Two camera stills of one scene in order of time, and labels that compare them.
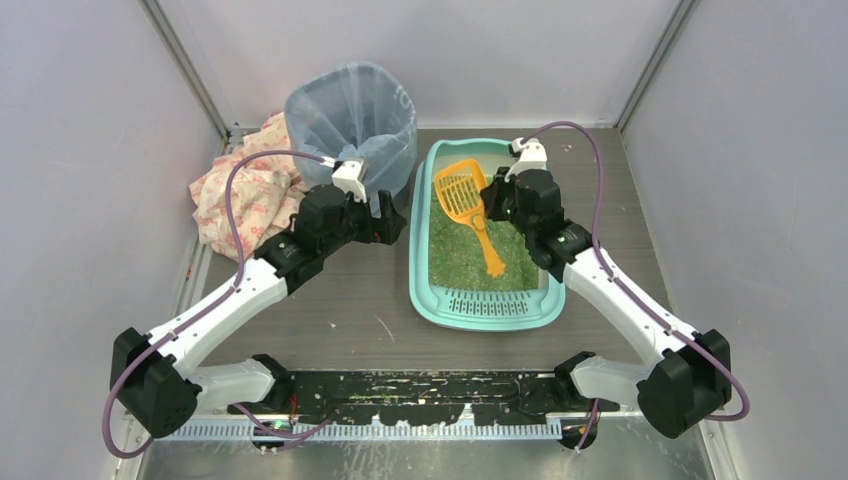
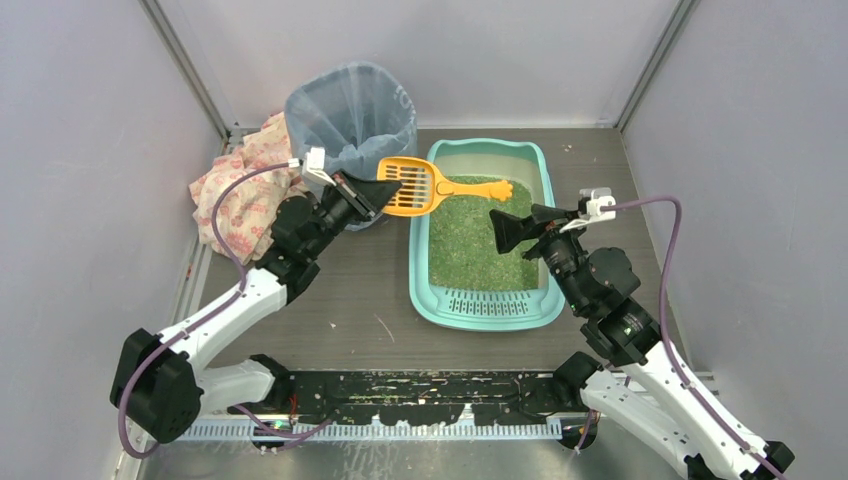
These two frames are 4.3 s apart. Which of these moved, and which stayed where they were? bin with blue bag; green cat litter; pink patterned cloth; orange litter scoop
Moved: orange litter scoop
Stayed: green cat litter; pink patterned cloth; bin with blue bag
